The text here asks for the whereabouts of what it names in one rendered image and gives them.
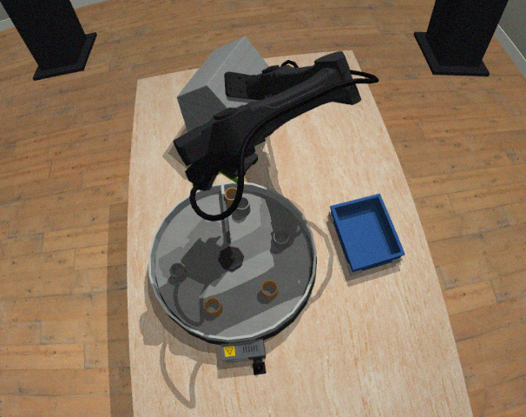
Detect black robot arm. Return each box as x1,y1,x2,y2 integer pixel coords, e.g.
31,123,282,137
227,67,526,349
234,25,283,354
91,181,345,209
173,51,361,191

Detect grey round turntable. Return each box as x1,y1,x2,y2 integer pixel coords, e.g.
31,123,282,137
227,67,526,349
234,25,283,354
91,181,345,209
148,182,317,375

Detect blue tray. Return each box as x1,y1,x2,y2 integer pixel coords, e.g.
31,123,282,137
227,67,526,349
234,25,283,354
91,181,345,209
331,194,405,272

